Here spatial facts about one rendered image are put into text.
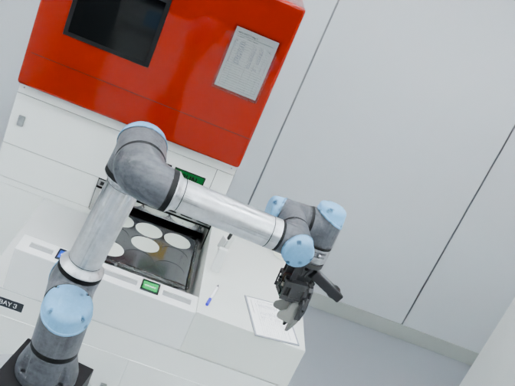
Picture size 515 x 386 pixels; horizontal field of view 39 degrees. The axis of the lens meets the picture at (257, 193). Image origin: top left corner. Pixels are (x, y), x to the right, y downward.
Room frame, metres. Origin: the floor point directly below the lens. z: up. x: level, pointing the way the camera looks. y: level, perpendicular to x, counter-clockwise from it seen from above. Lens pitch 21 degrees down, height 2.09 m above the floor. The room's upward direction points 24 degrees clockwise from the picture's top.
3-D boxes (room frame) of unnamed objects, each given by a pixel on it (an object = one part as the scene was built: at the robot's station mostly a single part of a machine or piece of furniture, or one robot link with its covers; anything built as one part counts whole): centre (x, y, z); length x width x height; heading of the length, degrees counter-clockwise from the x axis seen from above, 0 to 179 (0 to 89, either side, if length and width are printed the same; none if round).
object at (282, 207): (1.65, -0.10, 1.44); 0.11 x 0.11 x 0.08; 16
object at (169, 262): (2.24, 0.29, 0.90); 0.34 x 0.34 x 0.01; 8
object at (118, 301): (1.87, 0.30, 0.89); 0.55 x 0.09 x 0.14; 98
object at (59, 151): (2.44, 0.51, 1.02); 0.81 x 0.03 x 0.40; 98
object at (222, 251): (2.17, 0.03, 1.03); 0.06 x 0.04 x 0.13; 8
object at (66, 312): (1.45, 0.30, 1.05); 0.13 x 0.12 x 0.14; 16
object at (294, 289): (1.69, -0.19, 1.28); 0.09 x 0.08 x 0.12; 109
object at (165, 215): (2.45, 0.33, 0.89); 0.44 x 0.02 x 0.10; 98
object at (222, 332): (2.20, -0.11, 0.89); 0.62 x 0.35 x 0.14; 8
